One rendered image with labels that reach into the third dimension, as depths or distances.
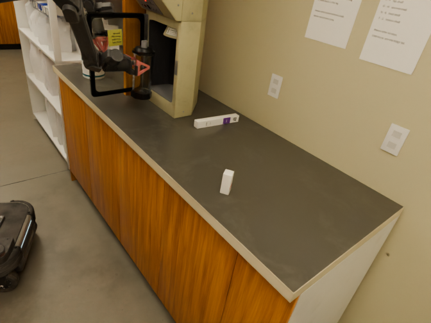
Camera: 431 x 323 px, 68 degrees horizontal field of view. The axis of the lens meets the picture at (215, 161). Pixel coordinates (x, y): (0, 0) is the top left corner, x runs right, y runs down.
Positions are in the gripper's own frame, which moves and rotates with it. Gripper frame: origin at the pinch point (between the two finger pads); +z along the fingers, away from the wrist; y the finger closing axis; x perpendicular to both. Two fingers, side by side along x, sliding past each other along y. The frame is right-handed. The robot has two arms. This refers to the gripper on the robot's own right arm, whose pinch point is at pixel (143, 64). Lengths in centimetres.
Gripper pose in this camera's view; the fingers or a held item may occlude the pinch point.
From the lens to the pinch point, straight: 162.9
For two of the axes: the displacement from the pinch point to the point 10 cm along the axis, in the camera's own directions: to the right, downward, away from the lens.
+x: -1.7, 8.6, 4.8
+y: -6.5, -4.6, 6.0
